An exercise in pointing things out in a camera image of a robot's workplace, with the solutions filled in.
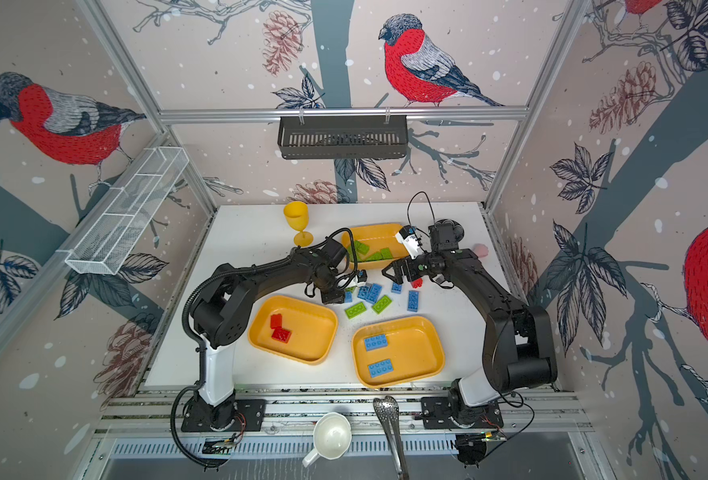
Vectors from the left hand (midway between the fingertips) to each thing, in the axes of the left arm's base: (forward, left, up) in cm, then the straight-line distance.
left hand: (340, 293), depth 94 cm
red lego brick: (-13, +17, -1) cm, 21 cm away
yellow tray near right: (-17, -23, -4) cm, 29 cm away
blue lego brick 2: (-23, -12, -1) cm, 26 cm away
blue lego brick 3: (+2, -18, 0) cm, 18 cm away
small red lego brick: (-9, +19, 0) cm, 21 cm away
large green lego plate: (+17, -15, -2) cm, 22 cm away
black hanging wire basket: (+50, +10, +25) cm, 57 cm away
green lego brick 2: (-3, -13, -1) cm, 14 cm away
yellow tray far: (+21, -12, -1) cm, 24 cm away
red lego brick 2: (+3, -25, +1) cm, 25 cm away
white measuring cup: (-38, 0, -1) cm, 38 cm away
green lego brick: (-5, -5, -2) cm, 7 cm away
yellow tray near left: (-11, +13, -2) cm, 17 cm away
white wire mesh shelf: (+10, +56, +27) cm, 63 cm away
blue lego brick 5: (+1, -10, -1) cm, 10 cm away
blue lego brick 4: (-2, -23, -1) cm, 24 cm away
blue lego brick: (-16, -11, 0) cm, 19 cm away
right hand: (+2, -17, +11) cm, 20 cm away
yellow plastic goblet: (+24, +15, +12) cm, 30 cm away
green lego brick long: (+19, -8, -1) cm, 20 cm away
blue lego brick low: (-1, -3, -1) cm, 3 cm away
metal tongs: (-33, -13, +3) cm, 36 cm away
